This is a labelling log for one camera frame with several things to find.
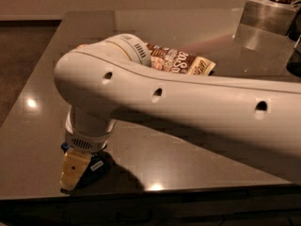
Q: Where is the dark blue rxbar wrapper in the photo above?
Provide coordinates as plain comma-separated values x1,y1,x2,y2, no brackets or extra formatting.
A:
61,142,110,188

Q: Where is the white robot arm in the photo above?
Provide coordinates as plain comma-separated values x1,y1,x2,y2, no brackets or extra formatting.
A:
54,34,301,189

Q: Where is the red apple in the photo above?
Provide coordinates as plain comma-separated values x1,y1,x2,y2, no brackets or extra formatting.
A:
75,44,88,50

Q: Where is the brown cream snack bag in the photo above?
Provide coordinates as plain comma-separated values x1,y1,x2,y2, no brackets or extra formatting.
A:
147,43,215,75

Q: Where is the metal box stand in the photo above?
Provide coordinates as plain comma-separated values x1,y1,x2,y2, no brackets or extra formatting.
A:
233,0,297,50

